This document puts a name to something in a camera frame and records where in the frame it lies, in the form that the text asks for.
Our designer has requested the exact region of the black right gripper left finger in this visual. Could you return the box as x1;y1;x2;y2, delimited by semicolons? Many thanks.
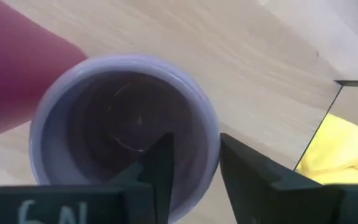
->
0;131;175;224

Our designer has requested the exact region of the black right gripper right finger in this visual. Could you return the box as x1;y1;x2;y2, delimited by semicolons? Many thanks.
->
219;133;358;224

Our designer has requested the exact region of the purple mug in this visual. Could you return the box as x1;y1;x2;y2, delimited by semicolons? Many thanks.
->
29;54;222;224

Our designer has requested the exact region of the red plastic cup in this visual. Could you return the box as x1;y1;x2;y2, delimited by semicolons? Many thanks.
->
0;0;88;142

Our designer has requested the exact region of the yellow cloth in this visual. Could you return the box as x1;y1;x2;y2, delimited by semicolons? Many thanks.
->
295;113;358;186

